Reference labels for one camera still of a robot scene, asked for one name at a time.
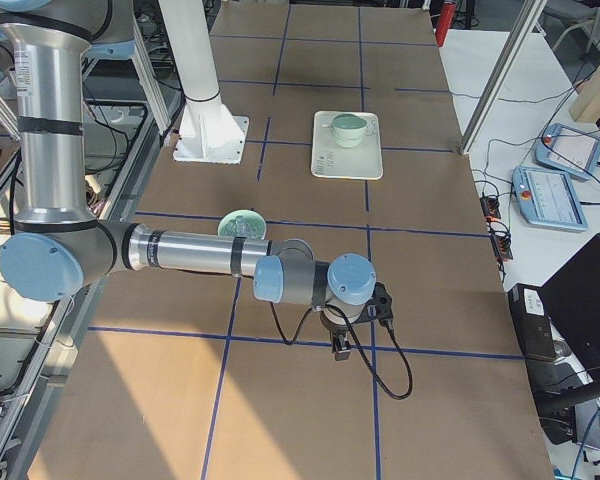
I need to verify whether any red cylinder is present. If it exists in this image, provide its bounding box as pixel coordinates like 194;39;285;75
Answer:
435;0;456;48

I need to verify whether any teach pendant far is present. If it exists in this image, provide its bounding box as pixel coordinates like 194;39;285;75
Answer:
535;123;600;181

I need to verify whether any teach pendant near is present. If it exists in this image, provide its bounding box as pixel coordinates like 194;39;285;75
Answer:
512;166;588;232

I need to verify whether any white tray with bear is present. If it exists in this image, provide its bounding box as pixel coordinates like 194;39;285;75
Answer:
311;111;384;180

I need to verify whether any aluminium frame post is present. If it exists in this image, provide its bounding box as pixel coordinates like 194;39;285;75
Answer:
459;0;547;155

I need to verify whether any green bowl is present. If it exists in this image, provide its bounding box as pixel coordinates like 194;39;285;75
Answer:
217;209;267;240
281;238;314;260
333;135;365;149
331;113;367;140

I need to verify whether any green bowl on tray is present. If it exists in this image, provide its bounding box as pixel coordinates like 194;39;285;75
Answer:
333;135;365;149

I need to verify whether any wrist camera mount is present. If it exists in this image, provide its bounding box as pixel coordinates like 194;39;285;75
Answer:
356;282;394;329

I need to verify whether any teach pendant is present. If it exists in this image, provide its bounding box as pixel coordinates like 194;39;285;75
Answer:
512;166;588;232
535;123;600;181

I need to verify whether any white camera pillar with base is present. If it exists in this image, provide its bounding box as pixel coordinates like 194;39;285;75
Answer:
159;0;249;164

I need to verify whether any black computer box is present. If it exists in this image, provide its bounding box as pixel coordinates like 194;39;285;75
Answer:
508;283;557;362

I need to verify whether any orange black power strip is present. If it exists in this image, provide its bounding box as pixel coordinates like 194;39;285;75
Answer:
480;195;513;263

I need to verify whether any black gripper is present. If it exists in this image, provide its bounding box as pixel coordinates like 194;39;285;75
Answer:
320;310;355;361

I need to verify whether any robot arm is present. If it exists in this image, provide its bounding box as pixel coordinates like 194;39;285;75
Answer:
0;1;391;360

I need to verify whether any black laptop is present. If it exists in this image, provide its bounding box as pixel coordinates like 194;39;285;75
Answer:
539;233;600;406

